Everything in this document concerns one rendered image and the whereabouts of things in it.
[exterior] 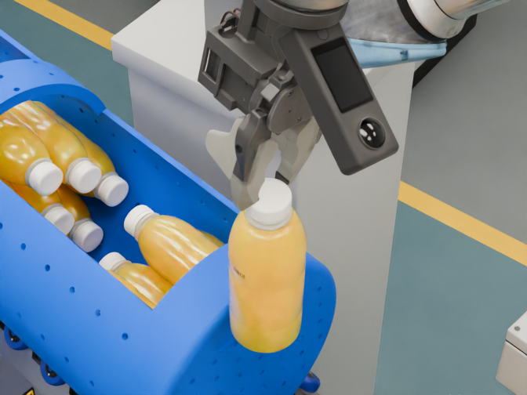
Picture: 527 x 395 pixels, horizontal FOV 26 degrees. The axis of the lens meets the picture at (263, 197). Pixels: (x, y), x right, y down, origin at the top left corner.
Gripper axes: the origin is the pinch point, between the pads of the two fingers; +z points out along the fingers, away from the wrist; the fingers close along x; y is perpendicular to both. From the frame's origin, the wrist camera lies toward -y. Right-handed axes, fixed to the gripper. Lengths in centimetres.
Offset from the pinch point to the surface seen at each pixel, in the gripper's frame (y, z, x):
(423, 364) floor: 19, 132, -104
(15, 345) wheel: 29, 52, 2
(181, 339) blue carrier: 3.9, 23.3, 1.9
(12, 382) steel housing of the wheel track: 30, 61, 2
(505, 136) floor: 53, 124, -176
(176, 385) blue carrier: 1.6, 26.8, 3.8
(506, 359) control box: -15.7, 32.1, -32.3
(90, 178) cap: 35, 35, -12
